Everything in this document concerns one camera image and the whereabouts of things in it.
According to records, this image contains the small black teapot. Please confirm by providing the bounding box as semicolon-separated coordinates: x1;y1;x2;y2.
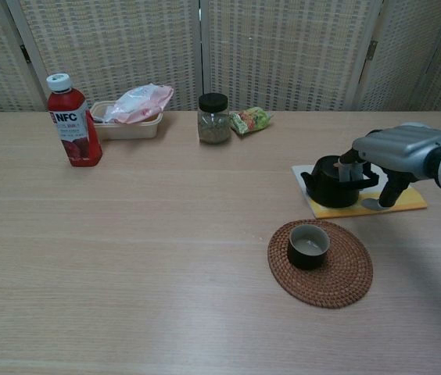
300;155;381;209

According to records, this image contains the dark ceramic cup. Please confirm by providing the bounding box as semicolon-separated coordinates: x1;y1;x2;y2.
286;224;331;271

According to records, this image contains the pink and white snack bag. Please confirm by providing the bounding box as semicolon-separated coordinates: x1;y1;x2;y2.
104;83;175;125

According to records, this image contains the white and yellow Lexicon book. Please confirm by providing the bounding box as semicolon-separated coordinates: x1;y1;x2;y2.
291;163;428;220

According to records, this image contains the red NFC juice bottle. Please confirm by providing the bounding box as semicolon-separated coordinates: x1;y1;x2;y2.
46;73;103;168

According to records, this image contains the green and orange snack packet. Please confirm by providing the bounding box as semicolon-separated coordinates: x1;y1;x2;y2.
229;107;275;138

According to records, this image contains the glass jar with black lid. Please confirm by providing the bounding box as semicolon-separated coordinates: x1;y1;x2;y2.
198;93;232;145

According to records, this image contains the woven folding screen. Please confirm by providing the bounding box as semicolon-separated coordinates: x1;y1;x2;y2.
0;0;441;116

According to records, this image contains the beige plastic food container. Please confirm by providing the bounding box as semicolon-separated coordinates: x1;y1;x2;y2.
89;100;164;141

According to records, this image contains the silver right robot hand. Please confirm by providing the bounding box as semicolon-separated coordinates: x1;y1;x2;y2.
339;122;441;212

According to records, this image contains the round brown woven coaster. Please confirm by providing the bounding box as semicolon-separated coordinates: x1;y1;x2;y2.
267;219;375;310

